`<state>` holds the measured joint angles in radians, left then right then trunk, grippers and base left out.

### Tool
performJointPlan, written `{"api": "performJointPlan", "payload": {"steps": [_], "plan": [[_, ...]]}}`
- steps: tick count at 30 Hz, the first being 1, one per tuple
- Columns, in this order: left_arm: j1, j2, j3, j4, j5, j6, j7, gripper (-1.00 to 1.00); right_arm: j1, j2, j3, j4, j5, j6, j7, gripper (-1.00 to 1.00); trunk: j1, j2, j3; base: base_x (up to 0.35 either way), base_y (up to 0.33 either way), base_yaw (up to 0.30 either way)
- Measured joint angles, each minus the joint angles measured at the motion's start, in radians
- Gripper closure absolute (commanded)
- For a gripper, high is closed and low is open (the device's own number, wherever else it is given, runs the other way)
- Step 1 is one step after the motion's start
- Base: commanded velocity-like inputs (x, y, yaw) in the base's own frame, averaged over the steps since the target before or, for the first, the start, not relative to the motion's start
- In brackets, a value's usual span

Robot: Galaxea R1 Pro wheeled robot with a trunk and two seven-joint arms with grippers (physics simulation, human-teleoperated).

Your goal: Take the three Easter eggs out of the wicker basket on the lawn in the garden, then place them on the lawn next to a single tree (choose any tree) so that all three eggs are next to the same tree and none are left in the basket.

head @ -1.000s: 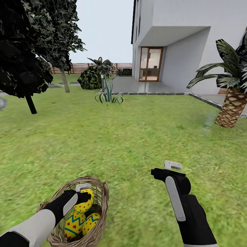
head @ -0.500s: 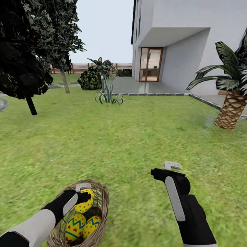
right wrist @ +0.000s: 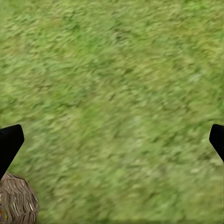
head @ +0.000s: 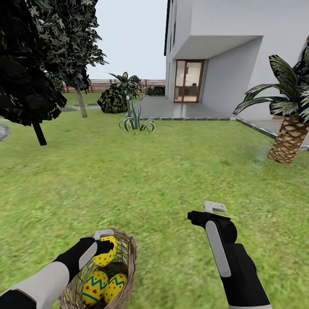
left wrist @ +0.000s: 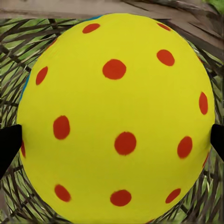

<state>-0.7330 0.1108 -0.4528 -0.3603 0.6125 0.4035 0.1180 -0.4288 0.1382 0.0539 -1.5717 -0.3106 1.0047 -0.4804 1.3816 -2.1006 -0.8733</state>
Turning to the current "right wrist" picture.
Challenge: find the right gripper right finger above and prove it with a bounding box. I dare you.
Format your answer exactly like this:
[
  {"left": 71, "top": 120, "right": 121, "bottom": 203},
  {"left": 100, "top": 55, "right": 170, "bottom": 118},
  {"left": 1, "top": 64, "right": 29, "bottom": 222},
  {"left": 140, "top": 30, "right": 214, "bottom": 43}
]
[{"left": 209, "top": 124, "right": 224, "bottom": 162}]

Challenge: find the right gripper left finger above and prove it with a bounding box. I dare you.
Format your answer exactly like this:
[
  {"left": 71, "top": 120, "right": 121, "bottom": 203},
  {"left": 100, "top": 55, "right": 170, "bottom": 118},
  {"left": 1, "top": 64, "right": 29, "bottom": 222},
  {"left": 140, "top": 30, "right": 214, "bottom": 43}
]
[{"left": 0, "top": 124, "right": 24, "bottom": 180}]

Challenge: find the wicker basket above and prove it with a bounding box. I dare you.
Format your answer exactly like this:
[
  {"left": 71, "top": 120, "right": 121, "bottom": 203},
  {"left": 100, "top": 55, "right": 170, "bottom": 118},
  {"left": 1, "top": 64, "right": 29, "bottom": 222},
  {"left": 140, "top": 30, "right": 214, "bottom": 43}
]
[{"left": 0, "top": 173, "right": 39, "bottom": 224}]

